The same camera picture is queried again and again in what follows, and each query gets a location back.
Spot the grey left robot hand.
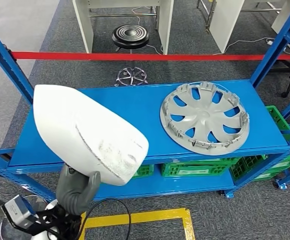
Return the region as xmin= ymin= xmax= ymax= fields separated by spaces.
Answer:
xmin=55 ymin=163 xmax=102 ymax=216

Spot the white plastic car part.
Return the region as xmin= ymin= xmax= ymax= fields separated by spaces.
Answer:
xmin=33 ymin=84 xmax=150 ymax=186

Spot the blue metal shelf rack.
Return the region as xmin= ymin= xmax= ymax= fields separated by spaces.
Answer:
xmin=0 ymin=0 xmax=290 ymax=203

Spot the green plastic crate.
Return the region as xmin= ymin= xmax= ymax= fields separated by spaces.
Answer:
xmin=131 ymin=163 xmax=155 ymax=180
xmin=230 ymin=105 xmax=290 ymax=183
xmin=159 ymin=158 xmax=241 ymax=179

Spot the yellow floor tape square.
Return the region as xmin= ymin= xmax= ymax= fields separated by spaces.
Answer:
xmin=75 ymin=207 xmax=196 ymax=240

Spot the red barrier tape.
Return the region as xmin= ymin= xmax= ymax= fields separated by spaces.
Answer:
xmin=0 ymin=50 xmax=290 ymax=85

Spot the white desk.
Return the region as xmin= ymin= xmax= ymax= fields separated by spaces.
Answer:
xmin=196 ymin=0 xmax=290 ymax=54
xmin=72 ymin=0 xmax=175 ymax=56

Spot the black round stool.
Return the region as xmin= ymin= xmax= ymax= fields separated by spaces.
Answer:
xmin=111 ymin=24 xmax=150 ymax=88

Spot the grey wheel hubcap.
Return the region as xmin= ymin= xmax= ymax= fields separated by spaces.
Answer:
xmin=159 ymin=81 xmax=250 ymax=157

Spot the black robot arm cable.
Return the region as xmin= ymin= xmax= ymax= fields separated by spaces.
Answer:
xmin=77 ymin=198 xmax=131 ymax=240

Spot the white floor cable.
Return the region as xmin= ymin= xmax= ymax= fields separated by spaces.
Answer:
xmin=214 ymin=36 xmax=270 ymax=56

